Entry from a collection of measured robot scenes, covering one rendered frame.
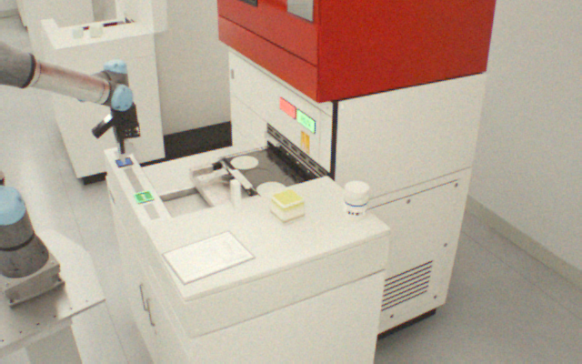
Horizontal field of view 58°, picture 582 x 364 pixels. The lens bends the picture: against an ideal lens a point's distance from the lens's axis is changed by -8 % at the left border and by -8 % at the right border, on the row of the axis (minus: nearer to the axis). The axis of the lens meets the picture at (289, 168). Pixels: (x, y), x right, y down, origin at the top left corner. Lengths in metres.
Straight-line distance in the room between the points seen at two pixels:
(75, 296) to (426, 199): 1.33
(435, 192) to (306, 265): 0.88
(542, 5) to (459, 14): 1.05
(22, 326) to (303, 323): 0.78
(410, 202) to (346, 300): 0.62
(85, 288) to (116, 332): 1.05
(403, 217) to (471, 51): 0.67
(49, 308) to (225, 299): 0.52
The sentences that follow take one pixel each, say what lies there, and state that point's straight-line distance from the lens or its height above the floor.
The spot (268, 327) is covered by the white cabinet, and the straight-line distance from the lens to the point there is 1.58.
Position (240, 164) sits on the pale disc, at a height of 0.90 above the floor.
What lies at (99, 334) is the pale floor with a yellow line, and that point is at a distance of 2.75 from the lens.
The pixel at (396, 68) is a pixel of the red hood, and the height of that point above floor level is 1.30.
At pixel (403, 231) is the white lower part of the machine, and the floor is 0.62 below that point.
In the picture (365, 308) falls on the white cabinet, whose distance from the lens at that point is 1.76.
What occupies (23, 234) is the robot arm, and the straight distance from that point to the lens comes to 1.64.
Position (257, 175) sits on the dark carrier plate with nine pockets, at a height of 0.90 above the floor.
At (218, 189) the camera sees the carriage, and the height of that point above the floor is 0.88.
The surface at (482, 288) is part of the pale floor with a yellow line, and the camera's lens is 3.02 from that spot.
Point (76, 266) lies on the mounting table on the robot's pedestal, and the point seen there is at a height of 0.82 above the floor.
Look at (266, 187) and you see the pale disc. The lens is 1.91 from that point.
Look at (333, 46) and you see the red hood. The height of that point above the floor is 1.40.
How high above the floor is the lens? 1.88
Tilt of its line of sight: 29 degrees down
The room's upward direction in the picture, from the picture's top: straight up
